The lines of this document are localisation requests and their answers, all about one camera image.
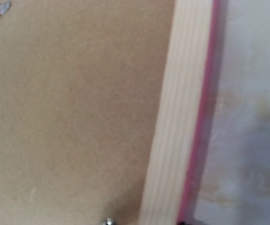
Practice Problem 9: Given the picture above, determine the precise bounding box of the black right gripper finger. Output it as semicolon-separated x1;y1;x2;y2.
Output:
176;221;193;225

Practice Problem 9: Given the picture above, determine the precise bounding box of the pink wooden picture frame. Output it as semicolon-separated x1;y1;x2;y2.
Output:
137;0;219;225

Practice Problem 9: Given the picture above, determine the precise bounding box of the brown cardboard backing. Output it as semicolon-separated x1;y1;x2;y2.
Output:
0;0;174;225

